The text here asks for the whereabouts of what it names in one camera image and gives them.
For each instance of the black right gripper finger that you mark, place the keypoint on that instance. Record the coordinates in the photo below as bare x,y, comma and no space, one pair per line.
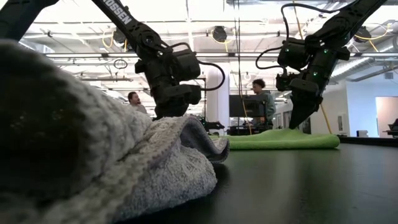
303,109

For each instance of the white building pillar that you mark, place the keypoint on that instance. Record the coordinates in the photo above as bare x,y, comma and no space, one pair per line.
217,105

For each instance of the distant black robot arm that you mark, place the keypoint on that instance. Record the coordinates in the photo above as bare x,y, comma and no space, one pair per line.
214,125

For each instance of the black table frame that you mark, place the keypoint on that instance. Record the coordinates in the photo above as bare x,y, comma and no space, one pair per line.
373,141

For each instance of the lime green microfiber towel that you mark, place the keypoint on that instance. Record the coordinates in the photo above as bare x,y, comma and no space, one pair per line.
280,140

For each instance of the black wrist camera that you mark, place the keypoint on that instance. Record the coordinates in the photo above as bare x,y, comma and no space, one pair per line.
286,82
183,93

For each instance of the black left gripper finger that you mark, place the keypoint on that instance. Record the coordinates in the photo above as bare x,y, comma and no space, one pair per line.
169,112

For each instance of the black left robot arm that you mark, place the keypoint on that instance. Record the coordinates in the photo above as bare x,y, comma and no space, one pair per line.
136,31

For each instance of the black monitor screen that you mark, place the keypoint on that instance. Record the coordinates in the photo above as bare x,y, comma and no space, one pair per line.
242,105

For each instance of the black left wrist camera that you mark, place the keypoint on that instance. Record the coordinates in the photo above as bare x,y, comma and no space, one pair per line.
183,93

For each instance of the grey waffle-weave towel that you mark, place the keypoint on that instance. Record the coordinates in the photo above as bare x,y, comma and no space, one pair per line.
93,155

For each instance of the black metal rig frame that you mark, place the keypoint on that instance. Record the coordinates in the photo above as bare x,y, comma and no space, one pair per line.
205,107

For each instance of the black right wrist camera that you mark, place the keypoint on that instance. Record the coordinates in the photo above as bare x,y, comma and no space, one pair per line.
286,82

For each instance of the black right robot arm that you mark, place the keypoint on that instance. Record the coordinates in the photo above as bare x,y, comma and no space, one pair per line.
342,21

